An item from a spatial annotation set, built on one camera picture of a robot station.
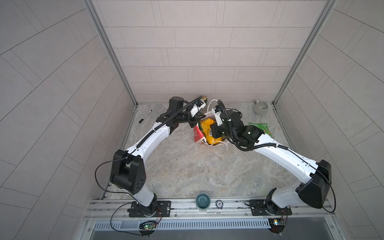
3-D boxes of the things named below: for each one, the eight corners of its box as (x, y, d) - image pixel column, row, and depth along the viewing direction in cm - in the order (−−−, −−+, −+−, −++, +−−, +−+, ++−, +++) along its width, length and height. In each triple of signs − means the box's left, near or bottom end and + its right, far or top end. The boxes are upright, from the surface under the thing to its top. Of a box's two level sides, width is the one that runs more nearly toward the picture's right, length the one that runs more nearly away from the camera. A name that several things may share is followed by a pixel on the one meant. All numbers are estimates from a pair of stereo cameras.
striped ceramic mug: (255, 116, 110) (257, 111, 105) (252, 106, 117) (254, 101, 112) (267, 116, 110) (270, 111, 105) (263, 106, 117) (266, 101, 112)
